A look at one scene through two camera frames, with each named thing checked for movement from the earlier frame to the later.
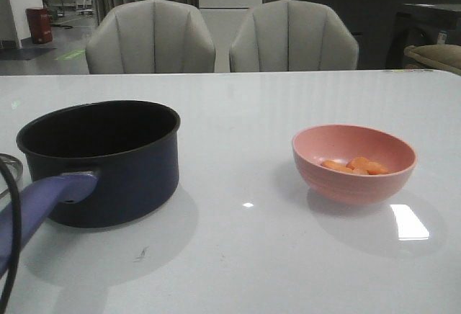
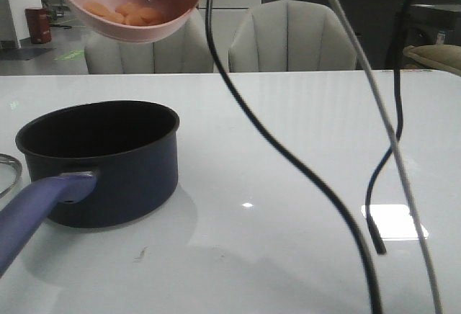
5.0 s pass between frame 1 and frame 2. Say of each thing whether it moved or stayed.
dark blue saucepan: stayed
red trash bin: stayed
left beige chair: stayed
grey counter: stayed
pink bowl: moved
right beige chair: stayed
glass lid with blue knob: stayed
